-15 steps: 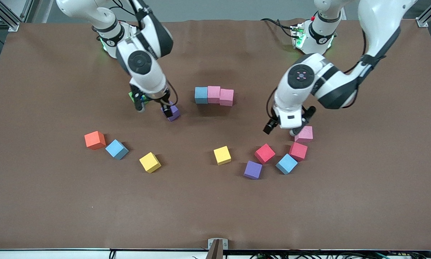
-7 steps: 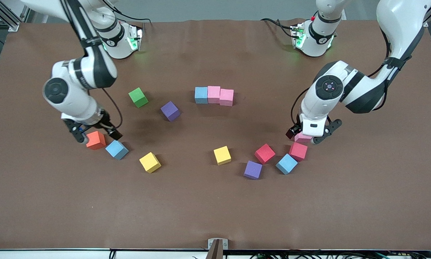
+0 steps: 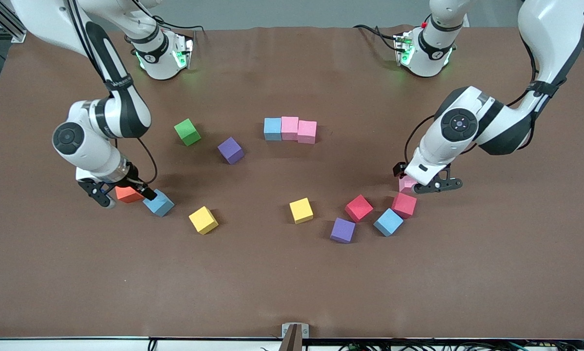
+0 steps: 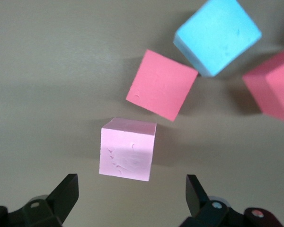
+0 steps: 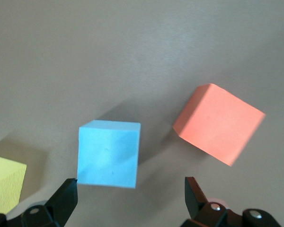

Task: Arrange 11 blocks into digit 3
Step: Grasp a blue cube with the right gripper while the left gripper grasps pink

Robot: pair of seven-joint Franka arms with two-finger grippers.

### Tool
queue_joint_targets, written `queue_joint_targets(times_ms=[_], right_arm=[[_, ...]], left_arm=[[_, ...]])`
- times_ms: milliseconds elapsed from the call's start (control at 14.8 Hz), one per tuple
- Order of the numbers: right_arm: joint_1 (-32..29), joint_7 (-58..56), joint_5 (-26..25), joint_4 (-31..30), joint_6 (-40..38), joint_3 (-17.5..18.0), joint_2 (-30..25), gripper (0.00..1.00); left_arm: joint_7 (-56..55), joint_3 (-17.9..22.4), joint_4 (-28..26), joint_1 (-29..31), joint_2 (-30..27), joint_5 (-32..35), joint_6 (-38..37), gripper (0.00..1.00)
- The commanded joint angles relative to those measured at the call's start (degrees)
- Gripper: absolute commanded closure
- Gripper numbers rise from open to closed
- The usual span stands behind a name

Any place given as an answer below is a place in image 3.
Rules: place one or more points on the grey metal mounting bracket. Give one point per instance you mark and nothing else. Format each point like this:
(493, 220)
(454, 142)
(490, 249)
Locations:
(286, 331)

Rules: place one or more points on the green foam cube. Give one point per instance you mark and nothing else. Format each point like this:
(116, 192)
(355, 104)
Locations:
(187, 132)

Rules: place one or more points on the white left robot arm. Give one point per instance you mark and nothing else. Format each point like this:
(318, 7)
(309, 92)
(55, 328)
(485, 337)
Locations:
(550, 29)

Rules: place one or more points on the brown paper table cover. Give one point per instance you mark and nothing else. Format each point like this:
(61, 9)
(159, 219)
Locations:
(292, 273)

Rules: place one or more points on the red foam cube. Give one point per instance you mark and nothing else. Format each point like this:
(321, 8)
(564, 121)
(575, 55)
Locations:
(358, 208)
(404, 206)

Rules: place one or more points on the pink foam cube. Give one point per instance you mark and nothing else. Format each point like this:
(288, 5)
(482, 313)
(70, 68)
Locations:
(290, 128)
(406, 184)
(307, 132)

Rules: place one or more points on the orange foam cube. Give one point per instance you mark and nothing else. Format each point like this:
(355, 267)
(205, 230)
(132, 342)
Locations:
(128, 195)

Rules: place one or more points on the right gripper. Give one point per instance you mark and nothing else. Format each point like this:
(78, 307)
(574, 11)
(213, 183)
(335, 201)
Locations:
(133, 176)

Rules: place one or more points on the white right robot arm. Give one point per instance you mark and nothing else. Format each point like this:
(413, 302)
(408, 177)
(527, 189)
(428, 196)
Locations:
(96, 161)

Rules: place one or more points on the yellow foam cube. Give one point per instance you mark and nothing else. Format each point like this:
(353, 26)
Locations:
(203, 220)
(301, 210)

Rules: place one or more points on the purple foam cube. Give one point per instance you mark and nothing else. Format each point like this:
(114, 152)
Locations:
(231, 150)
(343, 229)

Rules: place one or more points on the blue foam cube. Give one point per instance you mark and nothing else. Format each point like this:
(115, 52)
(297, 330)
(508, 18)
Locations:
(388, 222)
(161, 205)
(272, 129)

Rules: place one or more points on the arm base box green light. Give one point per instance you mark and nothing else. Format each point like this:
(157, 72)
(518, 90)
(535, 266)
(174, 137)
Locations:
(183, 51)
(403, 48)

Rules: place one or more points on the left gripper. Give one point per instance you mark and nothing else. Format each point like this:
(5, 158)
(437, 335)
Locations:
(398, 169)

